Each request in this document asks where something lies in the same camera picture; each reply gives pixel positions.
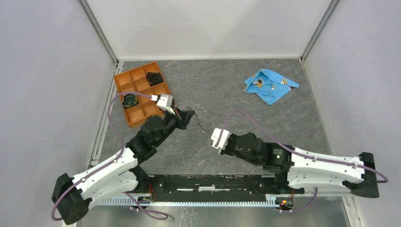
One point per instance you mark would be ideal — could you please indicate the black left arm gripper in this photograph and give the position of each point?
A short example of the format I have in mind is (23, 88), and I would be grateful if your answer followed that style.
(182, 117)

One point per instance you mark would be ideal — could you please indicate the metal key holder plate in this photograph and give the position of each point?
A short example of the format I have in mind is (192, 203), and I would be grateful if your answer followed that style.
(197, 120)

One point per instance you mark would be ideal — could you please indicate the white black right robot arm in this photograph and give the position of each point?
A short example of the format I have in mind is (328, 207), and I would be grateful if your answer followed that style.
(296, 168)

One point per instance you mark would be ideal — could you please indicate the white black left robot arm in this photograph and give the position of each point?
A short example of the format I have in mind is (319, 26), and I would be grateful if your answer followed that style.
(73, 196)

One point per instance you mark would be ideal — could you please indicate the black coiled item top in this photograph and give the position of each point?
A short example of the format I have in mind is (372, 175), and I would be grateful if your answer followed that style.
(154, 78)

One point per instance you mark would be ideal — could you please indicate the orange compartment tray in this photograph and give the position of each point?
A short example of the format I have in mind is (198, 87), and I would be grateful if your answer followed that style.
(135, 81)

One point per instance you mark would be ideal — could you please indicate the black green coiled item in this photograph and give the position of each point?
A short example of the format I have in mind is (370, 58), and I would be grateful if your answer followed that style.
(129, 101)

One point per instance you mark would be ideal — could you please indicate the blue patterned cloth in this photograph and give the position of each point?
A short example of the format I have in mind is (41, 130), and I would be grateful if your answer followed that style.
(269, 85)

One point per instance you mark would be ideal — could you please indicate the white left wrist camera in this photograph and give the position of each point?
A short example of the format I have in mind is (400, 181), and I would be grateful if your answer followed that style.
(164, 102)

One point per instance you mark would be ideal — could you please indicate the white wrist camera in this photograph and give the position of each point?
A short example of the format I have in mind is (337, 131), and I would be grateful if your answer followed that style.
(164, 102)
(219, 139)

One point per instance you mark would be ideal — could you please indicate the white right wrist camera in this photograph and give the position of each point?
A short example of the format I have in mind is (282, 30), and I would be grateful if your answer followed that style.
(219, 139)

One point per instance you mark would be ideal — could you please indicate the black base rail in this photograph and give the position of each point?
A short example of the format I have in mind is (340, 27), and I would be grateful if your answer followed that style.
(212, 188)

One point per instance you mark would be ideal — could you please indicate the silver toothed front rail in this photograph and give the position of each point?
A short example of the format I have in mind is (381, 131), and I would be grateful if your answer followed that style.
(124, 200)

